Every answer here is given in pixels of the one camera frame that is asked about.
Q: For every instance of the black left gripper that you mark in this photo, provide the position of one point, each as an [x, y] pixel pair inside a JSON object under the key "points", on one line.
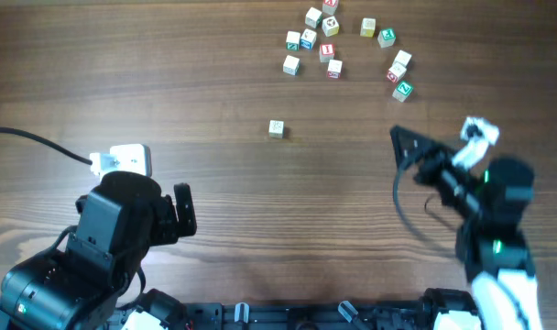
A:
{"points": [[167, 229]]}

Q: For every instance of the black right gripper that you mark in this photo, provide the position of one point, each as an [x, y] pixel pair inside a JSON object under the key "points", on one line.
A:
{"points": [[420, 149]]}

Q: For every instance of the wooden block red letter side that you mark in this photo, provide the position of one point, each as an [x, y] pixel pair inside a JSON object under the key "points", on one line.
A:
{"points": [[396, 72]]}

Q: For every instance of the wooden block red letter I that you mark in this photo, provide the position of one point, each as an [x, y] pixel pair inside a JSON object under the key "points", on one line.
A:
{"points": [[326, 52]]}

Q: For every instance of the wooden block blue side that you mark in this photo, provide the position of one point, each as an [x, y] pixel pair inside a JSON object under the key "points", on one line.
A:
{"points": [[276, 129]]}

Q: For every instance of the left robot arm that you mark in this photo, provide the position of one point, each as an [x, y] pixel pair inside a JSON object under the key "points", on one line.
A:
{"points": [[76, 282]]}

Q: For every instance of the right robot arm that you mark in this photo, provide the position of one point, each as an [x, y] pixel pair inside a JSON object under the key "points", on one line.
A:
{"points": [[497, 260]]}

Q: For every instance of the wooden block green letter Z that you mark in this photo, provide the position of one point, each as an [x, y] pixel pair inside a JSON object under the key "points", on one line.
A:
{"points": [[403, 91]]}

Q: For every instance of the plain pale wooden block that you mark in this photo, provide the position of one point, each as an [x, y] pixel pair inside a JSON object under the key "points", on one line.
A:
{"points": [[403, 58]]}

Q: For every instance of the wooden block red bottom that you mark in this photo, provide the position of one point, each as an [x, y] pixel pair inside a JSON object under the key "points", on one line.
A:
{"points": [[334, 70]]}

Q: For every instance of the wooden block yellow picture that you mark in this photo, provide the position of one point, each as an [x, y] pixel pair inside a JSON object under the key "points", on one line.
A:
{"points": [[330, 26]]}

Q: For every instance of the wooden block blue picture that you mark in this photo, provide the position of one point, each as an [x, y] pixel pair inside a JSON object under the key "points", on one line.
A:
{"points": [[308, 38]]}

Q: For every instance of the wooden block green Z side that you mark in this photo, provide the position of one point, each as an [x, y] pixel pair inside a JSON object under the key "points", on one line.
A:
{"points": [[293, 40]]}

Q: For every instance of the wooden block red letter X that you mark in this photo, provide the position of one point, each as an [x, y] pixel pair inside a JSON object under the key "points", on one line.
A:
{"points": [[329, 6]]}

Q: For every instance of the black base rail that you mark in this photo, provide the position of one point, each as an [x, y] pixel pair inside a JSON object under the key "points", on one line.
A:
{"points": [[435, 309]]}

